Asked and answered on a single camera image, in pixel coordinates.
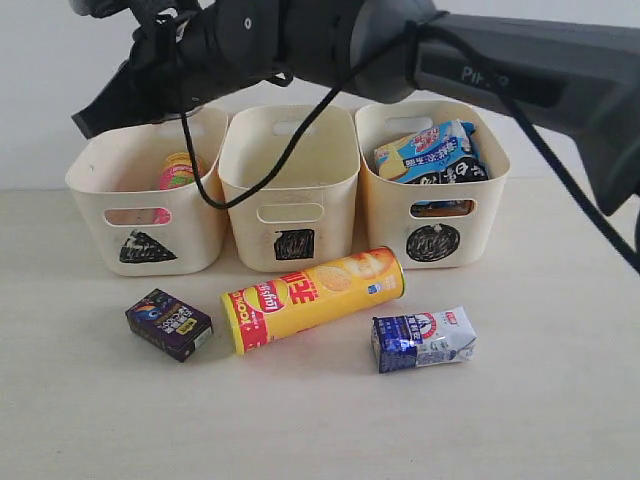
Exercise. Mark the cream bin square mark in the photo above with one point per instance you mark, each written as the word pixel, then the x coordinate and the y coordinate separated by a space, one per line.
pixel 305 216

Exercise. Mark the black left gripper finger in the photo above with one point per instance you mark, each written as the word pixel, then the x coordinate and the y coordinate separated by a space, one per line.
pixel 124 102

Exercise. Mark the cream bin triangle mark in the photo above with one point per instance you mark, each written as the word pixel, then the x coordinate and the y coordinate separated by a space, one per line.
pixel 138 228

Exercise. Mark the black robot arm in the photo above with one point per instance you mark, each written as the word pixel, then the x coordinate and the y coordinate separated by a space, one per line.
pixel 581 80

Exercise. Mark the purple small carton box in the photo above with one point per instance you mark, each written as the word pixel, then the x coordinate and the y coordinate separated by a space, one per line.
pixel 170 324

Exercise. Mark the blue white milk carton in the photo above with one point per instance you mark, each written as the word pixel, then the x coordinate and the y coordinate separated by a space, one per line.
pixel 422 339

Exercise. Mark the cream bin circle mark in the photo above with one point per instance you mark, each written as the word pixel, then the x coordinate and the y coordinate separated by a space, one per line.
pixel 435 242

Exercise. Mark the pink Lays chips can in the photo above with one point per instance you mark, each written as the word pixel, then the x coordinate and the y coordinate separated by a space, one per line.
pixel 176 171

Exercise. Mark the blue instant noodle bag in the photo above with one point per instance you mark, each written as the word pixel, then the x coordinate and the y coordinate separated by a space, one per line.
pixel 443 154

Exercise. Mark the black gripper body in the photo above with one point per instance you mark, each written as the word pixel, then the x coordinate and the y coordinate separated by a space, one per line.
pixel 157 83

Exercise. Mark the yellow Lays chips can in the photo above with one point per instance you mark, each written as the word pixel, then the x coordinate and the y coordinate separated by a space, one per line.
pixel 278 308

